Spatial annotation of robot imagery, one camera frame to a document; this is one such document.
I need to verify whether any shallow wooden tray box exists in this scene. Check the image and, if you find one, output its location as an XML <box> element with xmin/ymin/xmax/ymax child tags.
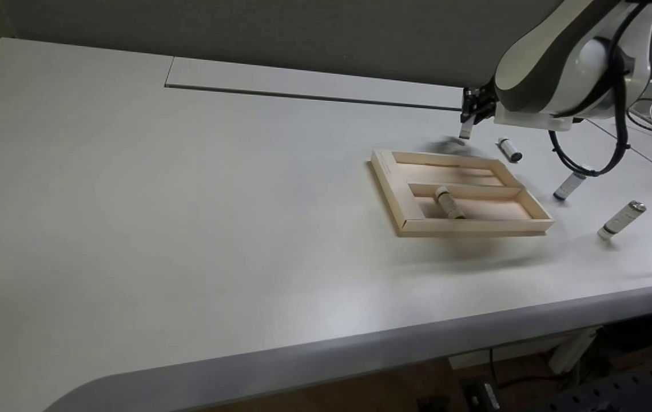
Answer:
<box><xmin>369</xmin><ymin>146</ymin><xmax>555</xmax><ymax>240</ymax></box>

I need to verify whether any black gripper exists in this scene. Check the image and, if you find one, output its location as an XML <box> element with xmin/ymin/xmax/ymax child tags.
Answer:
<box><xmin>458</xmin><ymin>82</ymin><xmax>500</xmax><ymax>127</ymax></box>

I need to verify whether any grey cylinder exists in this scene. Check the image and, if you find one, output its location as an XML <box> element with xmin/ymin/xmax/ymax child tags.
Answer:
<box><xmin>493</xmin><ymin>135</ymin><xmax>525</xmax><ymax>164</ymax></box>
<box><xmin>551</xmin><ymin>167</ymin><xmax>589</xmax><ymax>205</ymax></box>

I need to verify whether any grey table cable flap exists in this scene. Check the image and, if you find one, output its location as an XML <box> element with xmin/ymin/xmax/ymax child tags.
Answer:
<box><xmin>163</xmin><ymin>54</ymin><xmax>467</xmax><ymax>111</ymax></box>

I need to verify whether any silver top small bottle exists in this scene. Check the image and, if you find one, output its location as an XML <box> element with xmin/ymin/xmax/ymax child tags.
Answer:
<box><xmin>595</xmin><ymin>198</ymin><xmax>650</xmax><ymax>245</ymax></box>

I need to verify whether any grey cylinder near top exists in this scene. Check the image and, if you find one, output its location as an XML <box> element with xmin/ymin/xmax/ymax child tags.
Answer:
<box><xmin>493</xmin><ymin>135</ymin><xmax>525</xmax><ymax>164</ymax></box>

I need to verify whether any grey cylinder middle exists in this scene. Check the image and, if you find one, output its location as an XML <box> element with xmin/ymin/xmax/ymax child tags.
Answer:
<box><xmin>551</xmin><ymin>167</ymin><xmax>589</xmax><ymax>205</ymax></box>

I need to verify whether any white table leg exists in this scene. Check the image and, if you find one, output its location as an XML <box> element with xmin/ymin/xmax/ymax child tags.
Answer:
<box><xmin>546</xmin><ymin>325</ymin><xmax>604</xmax><ymax>378</ymax></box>

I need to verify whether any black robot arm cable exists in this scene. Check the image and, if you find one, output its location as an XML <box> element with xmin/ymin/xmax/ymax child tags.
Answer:
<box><xmin>546</xmin><ymin>0</ymin><xmax>652</xmax><ymax>179</ymax></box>

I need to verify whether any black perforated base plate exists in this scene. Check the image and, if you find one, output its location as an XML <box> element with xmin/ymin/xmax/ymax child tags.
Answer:
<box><xmin>545</xmin><ymin>352</ymin><xmax>652</xmax><ymax>412</ymax></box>

